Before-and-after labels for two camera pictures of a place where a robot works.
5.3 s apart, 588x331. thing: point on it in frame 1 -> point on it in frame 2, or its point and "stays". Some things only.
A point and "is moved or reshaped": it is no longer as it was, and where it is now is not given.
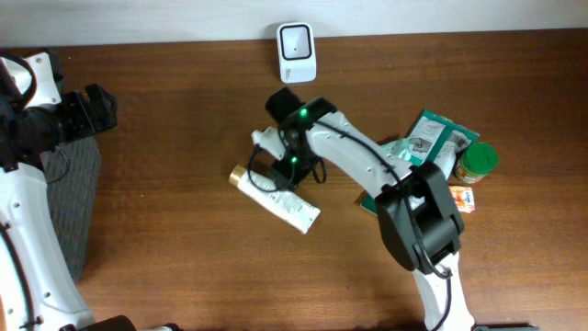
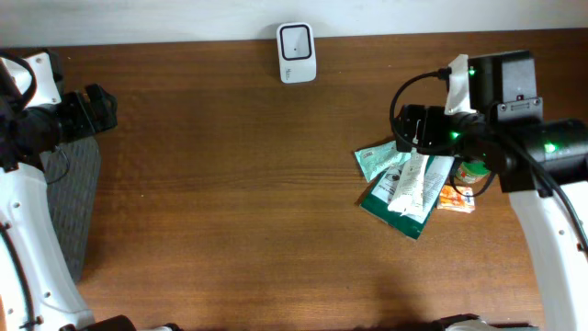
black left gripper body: (75, 120) stays
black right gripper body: (298, 160) -> (453, 133)
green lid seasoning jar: (476, 162) stays
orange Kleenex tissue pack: (463, 198) stays
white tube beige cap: (288, 207) is moved or reshaped
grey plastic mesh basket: (73, 170) stays
